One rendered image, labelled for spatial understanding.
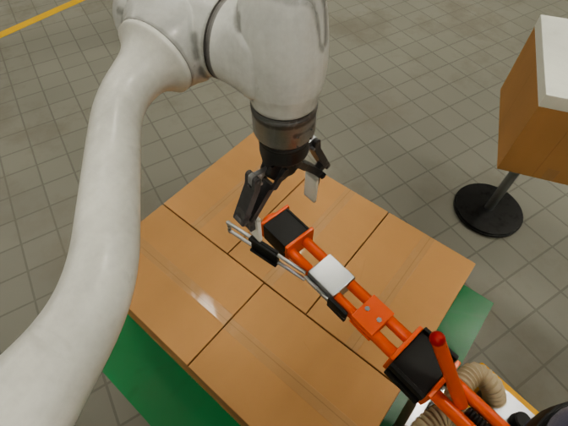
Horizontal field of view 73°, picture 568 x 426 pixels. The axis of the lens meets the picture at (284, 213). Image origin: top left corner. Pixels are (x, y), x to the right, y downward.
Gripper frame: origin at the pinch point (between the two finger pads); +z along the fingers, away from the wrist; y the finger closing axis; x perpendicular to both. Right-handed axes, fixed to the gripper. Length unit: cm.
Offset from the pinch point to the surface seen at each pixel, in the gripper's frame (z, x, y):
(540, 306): 132, -62, 123
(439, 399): 8.4, -39.4, -1.3
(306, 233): 7.0, -3.1, 3.3
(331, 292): 7.8, -15.2, -1.5
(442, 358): -0.1, -35.3, 0.2
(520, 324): 132, -60, 106
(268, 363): 78, -2, -9
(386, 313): 8.0, -24.5, 3.1
